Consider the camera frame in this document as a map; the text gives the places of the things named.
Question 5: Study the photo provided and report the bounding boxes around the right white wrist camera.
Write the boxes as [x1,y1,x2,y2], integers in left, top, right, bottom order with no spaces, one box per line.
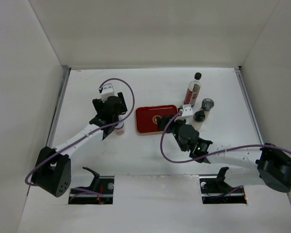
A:
[179,104,194,118]

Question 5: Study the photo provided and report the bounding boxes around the tall red label sauce bottle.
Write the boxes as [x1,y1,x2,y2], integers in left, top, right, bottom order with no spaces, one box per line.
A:
[183,72,202,107]

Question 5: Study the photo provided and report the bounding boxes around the small jar pink contents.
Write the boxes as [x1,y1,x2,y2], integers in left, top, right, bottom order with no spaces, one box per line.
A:
[114,121,126,135]

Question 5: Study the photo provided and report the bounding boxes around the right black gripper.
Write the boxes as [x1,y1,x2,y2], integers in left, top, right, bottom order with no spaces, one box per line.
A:
[156,114,187,152]

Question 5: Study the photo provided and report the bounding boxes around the purple cable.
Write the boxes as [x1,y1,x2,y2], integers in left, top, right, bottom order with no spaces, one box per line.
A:
[24,78,136,186]
[160,110,291,172]

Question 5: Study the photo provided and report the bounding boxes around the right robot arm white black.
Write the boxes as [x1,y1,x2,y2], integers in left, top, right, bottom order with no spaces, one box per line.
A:
[157,115,291,193]

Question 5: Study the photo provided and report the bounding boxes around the clear shaker silver black lid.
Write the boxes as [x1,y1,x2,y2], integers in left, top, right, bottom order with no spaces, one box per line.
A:
[201,98,214,119]

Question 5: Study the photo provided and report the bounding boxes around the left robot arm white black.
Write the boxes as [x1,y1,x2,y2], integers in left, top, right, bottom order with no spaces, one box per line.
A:
[25,92,128,197]

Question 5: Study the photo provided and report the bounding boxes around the red rectangular tray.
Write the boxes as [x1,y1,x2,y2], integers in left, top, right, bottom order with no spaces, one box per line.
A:
[135,105,178,134]

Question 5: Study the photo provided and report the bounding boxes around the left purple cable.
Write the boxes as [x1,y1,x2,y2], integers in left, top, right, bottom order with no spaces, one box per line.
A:
[24,78,136,186]

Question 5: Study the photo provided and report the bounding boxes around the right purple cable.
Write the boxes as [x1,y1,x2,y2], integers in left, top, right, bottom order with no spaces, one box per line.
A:
[160,110,291,172]

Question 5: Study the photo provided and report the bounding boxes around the aluminium table rail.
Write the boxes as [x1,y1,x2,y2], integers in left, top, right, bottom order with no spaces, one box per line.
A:
[46,65,71,147]
[234,67,264,144]

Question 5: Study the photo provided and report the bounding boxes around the white bottle black cap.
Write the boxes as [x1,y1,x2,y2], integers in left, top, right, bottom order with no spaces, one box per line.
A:
[192,110,206,131]

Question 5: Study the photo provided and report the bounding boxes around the left aluminium table rail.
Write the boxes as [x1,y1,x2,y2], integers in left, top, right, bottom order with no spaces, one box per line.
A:
[46,65,71,147]

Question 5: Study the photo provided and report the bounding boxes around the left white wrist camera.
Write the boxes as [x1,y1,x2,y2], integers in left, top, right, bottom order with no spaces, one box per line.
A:
[98,83,115,102]

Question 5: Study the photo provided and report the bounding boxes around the right aluminium table rail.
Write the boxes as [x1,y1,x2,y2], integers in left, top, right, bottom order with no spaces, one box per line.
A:
[234,67,264,144]

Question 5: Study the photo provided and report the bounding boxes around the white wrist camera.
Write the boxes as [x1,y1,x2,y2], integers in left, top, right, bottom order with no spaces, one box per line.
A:
[98,83,115,102]
[179,104,194,118]

